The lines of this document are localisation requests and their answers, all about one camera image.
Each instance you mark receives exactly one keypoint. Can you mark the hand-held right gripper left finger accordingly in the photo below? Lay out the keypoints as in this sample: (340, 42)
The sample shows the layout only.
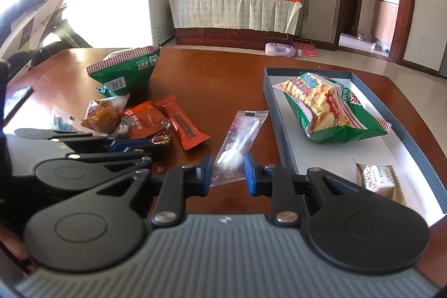
(206, 175)

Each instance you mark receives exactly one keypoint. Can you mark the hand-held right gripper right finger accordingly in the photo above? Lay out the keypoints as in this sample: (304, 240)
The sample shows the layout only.
(248, 175)

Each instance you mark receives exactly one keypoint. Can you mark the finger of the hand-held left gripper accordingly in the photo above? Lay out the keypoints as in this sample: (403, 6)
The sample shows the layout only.
(132, 145)
(111, 157)

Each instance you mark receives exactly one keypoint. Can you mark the orange snack packet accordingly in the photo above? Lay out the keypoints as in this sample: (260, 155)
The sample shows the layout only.
(148, 120)

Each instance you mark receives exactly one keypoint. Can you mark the clear candy packet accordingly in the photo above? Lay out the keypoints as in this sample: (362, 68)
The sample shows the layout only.
(241, 137)

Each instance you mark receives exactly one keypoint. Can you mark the brown bread packet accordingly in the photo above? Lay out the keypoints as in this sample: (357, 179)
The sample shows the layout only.
(103, 116)

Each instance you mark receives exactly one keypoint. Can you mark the grey shallow cardboard box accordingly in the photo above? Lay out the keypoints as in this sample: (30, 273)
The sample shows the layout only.
(384, 158)

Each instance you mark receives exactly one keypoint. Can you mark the red-orange snack bar packet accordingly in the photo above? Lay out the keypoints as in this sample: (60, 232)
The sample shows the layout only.
(183, 125)

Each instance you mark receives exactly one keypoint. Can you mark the small clear blue packet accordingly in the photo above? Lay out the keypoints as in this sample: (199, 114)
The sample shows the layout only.
(63, 120)

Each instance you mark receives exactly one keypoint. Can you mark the green prawn cracker bag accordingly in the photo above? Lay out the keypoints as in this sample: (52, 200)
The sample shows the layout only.
(328, 109)
(129, 71)

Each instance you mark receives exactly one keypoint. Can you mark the black smartphone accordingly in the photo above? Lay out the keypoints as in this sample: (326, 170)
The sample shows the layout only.
(17, 102)

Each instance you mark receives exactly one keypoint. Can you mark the purple detergent bottle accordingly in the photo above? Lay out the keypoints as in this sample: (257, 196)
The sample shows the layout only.
(279, 49)

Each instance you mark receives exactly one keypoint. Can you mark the small beige pastry packet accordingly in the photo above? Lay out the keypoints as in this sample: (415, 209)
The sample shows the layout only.
(380, 181)

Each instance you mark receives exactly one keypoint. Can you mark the pink floor scale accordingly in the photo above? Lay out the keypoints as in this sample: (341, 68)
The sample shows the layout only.
(309, 50)

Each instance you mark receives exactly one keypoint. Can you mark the dark wooden television cabinet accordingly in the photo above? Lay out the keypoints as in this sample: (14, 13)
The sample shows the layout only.
(227, 37)

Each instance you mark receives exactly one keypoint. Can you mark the white chest freezer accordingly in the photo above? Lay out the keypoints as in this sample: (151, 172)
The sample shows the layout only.
(139, 4)

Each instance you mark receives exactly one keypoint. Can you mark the electric scooter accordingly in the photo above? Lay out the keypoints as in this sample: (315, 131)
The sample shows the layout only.
(38, 22)

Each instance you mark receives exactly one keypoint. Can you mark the white patterned cabinet cloth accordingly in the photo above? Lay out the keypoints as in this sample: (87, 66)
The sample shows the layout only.
(230, 11)

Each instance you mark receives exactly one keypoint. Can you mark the wooden kitchen cabinet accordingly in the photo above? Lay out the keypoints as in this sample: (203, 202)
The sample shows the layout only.
(386, 22)

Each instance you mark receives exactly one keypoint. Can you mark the silver refrigerator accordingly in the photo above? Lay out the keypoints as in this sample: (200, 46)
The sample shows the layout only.
(443, 64)

